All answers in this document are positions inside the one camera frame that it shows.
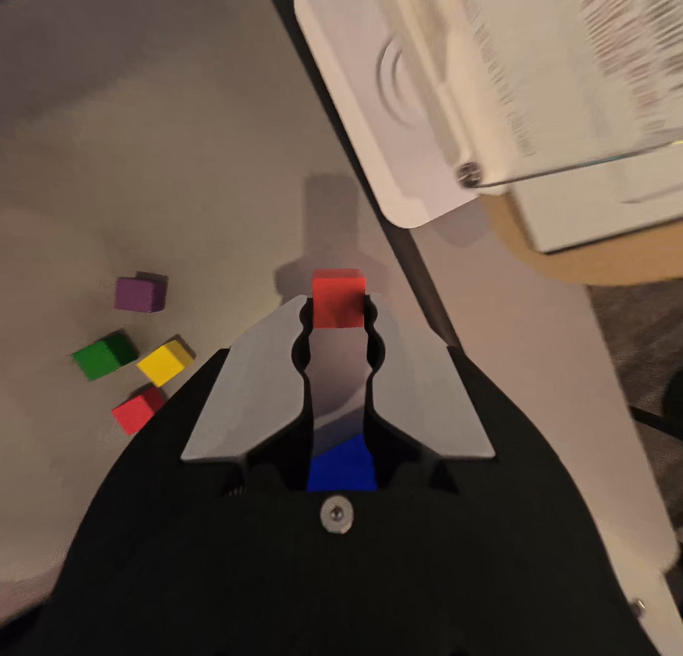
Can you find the purple wooden cube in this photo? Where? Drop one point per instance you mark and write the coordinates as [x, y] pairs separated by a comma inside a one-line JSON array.
[[138, 293]]

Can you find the orange wooden cube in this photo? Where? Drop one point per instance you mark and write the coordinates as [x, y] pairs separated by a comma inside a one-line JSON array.
[[339, 298]]

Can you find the green wooden cube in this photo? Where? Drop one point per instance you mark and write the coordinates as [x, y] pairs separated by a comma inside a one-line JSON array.
[[101, 357]]

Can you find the instruction sheet board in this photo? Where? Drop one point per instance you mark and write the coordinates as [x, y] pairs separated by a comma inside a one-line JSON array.
[[560, 79]]

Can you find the blue plastic bin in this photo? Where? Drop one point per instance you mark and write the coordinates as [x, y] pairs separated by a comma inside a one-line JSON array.
[[341, 466]]

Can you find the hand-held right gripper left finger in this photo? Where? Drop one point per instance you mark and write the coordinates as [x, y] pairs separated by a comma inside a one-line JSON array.
[[245, 394]]

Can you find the red wooden cube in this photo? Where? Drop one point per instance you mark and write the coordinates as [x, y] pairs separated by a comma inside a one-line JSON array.
[[133, 413]]

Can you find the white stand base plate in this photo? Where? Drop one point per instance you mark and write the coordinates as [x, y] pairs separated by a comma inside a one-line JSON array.
[[363, 106]]

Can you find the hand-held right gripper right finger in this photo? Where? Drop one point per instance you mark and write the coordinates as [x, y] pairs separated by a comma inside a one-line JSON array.
[[432, 394]]

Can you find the yellow wooden cube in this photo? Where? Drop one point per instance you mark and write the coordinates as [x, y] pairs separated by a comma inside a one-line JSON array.
[[164, 363]]

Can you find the black strip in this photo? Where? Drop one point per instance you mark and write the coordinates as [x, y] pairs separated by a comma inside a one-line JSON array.
[[416, 271]]

